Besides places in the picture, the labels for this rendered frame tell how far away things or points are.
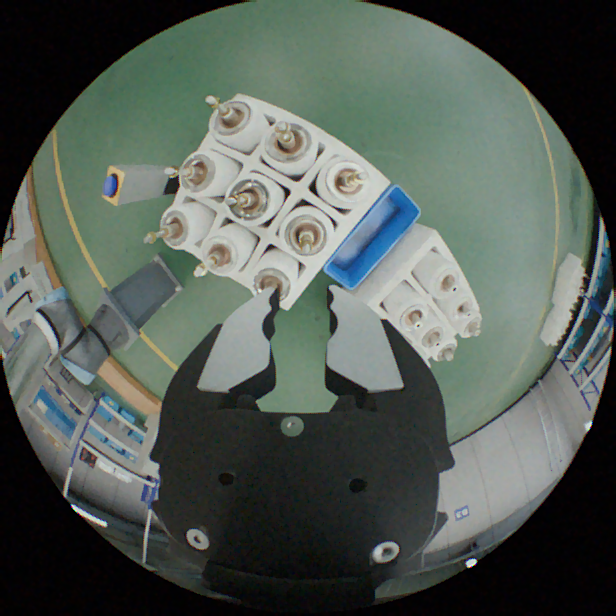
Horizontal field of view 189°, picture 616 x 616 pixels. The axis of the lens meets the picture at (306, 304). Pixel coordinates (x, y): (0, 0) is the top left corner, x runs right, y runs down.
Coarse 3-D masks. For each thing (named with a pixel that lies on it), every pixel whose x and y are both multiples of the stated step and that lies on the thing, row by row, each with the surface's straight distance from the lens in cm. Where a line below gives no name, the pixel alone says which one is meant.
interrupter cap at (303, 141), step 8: (296, 128) 34; (304, 128) 34; (272, 136) 34; (296, 136) 34; (304, 136) 34; (264, 144) 34; (272, 144) 34; (280, 144) 34; (296, 144) 34; (304, 144) 33; (272, 152) 34; (280, 152) 33; (288, 152) 33; (296, 152) 33; (304, 152) 33; (280, 160) 33; (288, 160) 33; (296, 160) 33
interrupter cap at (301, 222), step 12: (300, 216) 32; (312, 216) 32; (288, 228) 33; (300, 228) 33; (312, 228) 33; (324, 228) 32; (288, 240) 33; (324, 240) 33; (300, 252) 33; (312, 252) 33
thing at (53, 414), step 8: (56, 360) 617; (48, 368) 555; (40, 384) 619; (56, 384) 545; (80, 384) 605; (40, 392) 618; (64, 392) 544; (88, 392) 603; (96, 392) 541; (32, 400) 625; (48, 400) 613; (72, 400) 542; (48, 408) 614; (56, 408) 609; (80, 408) 540; (48, 416) 616; (56, 416) 611; (64, 416) 607; (56, 424) 612; (72, 424) 605; (64, 432) 611; (72, 432) 608; (72, 440) 610
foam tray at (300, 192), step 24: (240, 96) 49; (288, 120) 43; (216, 144) 46; (336, 144) 41; (264, 168) 41; (312, 168) 40; (288, 192) 51; (312, 192) 50; (216, 216) 44; (336, 216) 40; (360, 216) 41; (264, 240) 41; (336, 240) 41; (312, 264) 42
